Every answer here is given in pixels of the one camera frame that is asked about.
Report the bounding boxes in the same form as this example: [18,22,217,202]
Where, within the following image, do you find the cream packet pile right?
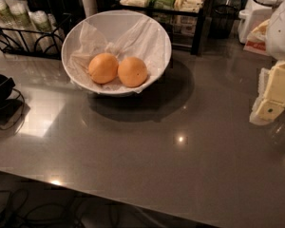
[174,0,203,13]

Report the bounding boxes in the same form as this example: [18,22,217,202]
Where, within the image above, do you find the white bowl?
[60,9,173,98]

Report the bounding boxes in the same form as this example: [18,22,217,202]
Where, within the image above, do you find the white paper liner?
[66,15,169,94]

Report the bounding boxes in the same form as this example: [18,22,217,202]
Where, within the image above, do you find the black mesh basket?
[209,5,238,39]

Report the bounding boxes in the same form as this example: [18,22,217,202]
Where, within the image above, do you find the paper cup stack right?
[30,10,57,55]

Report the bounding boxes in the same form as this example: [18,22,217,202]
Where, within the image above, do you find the green packet pile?
[148,0,175,10]

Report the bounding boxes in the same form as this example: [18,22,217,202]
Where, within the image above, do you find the floor cables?
[0,187,169,228]

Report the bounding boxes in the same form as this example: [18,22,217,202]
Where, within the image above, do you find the black condiment shelf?
[119,0,207,54]

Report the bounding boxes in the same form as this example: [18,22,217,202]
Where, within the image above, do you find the red white packet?
[244,20,269,56]

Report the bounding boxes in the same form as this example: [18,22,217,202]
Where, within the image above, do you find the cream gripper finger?
[249,68,273,125]

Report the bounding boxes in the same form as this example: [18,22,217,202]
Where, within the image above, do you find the orange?
[118,57,148,87]
[88,53,119,84]

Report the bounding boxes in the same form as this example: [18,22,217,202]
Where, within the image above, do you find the paper cup stack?
[9,3,38,52]
[30,10,57,55]
[0,0,21,48]

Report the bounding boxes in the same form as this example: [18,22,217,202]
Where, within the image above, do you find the paper cup stack middle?
[9,3,38,52]

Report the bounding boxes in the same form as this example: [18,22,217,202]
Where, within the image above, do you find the white cylinder container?
[77,0,99,19]

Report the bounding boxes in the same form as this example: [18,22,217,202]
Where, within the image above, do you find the black wire cup rack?
[0,13,71,60]

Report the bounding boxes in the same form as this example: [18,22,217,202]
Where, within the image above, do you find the black cable on table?
[0,87,26,131]

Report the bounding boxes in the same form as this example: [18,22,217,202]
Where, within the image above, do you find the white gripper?
[265,0,285,120]

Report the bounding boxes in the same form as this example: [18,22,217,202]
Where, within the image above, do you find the paper cup stack left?
[0,0,21,48]

